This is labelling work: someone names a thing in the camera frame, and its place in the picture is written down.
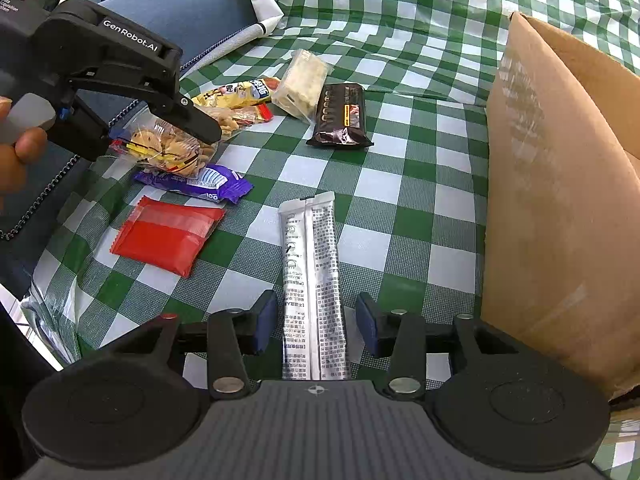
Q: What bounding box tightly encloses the round cookies clear packet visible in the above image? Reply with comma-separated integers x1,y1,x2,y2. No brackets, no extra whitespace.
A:
111,110,218,178

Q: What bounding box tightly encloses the yellow snack bar wrapper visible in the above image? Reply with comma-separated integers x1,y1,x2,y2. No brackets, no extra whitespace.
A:
192,77,280,108

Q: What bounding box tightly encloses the silver snack stick packet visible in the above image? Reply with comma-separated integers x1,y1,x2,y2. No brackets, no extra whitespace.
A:
278,192,349,380

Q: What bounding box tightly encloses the purple chocolate bar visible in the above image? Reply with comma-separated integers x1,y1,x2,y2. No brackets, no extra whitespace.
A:
134,164,253,205

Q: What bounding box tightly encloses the red snack packet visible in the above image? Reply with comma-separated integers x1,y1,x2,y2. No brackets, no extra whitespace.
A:
110,196,226,278

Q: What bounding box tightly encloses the white rice cracker packet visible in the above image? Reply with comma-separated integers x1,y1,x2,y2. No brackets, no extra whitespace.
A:
271,50,332,124

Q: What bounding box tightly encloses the dark brown chocolate bar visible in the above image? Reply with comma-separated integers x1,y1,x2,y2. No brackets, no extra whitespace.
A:
307,84,373,150

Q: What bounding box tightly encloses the small red orange candy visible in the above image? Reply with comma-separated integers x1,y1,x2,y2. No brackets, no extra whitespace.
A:
204,104,273,136

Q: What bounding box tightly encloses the person's left hand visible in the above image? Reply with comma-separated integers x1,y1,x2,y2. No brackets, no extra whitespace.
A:
0,128,48,203

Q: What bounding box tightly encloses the blue sofa cushion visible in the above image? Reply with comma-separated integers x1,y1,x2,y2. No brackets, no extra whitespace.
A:
1,0,256,298

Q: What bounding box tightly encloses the brown cardboard box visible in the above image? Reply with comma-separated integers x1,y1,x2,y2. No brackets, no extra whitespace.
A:
482,13,640,398

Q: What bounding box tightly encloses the green white checkered cloth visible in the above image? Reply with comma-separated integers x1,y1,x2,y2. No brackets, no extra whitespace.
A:
22,0,639,379

